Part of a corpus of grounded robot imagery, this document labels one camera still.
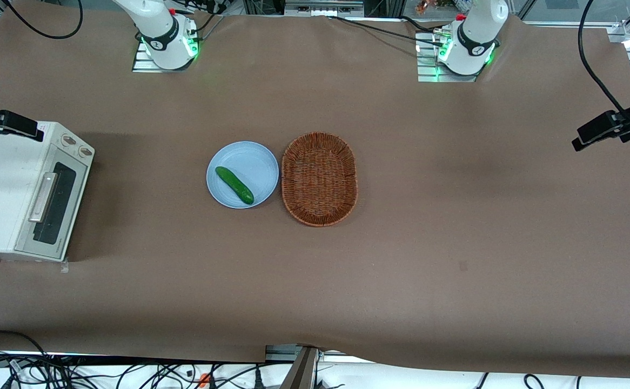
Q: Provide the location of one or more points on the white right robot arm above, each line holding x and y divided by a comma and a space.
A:
158, 27

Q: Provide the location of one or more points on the round beige oven knob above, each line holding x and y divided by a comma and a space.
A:
68, 141
85, 152

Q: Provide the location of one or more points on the brown tablecloth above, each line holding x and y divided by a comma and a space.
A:
455, 227

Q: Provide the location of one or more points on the green cucumber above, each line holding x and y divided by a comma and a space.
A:
234, 185

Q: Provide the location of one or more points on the light blue plate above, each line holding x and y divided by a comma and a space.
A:
250, 162

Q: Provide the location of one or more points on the brown wicker basket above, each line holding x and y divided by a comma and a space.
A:
319, 178

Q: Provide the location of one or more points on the clear plastic bracket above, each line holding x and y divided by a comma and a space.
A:
65, 266

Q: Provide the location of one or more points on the aluminium frame profile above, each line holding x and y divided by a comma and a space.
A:
301, 373

